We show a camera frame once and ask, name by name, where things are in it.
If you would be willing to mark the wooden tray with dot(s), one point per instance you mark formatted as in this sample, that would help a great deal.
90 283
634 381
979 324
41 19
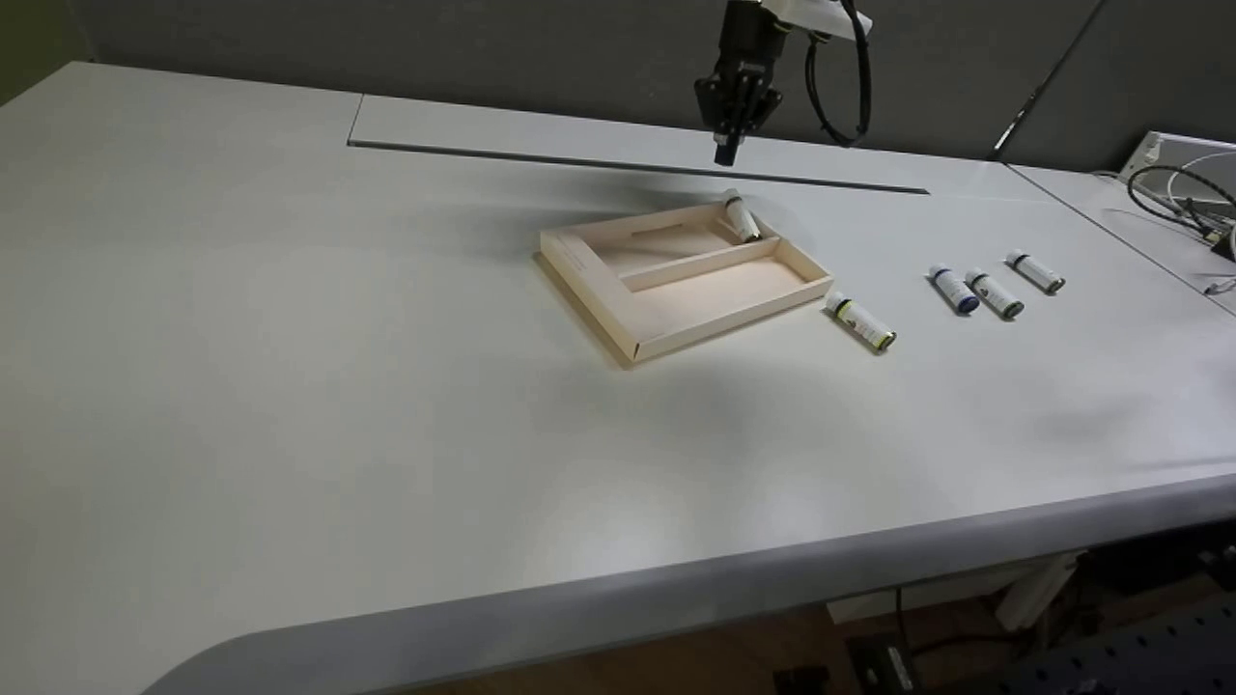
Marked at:
672 279

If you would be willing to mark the white bottle far end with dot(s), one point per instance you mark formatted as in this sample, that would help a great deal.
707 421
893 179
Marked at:
1037 273

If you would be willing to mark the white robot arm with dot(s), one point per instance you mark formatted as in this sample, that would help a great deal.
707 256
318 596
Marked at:
819 19

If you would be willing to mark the grey partition panel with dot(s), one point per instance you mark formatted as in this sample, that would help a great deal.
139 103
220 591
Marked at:
1059 82

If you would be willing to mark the white bottle blue label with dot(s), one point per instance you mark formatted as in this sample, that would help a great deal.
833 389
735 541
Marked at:
952 292

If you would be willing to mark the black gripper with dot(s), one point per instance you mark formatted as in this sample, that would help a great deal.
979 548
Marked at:
737 90

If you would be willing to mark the white bottle yellow label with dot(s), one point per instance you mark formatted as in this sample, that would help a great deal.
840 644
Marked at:
860 323

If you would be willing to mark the small white bottle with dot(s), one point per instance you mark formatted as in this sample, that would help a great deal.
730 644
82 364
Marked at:
744 221

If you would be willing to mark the white bottle dark cap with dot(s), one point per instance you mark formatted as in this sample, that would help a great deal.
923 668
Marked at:
994 295

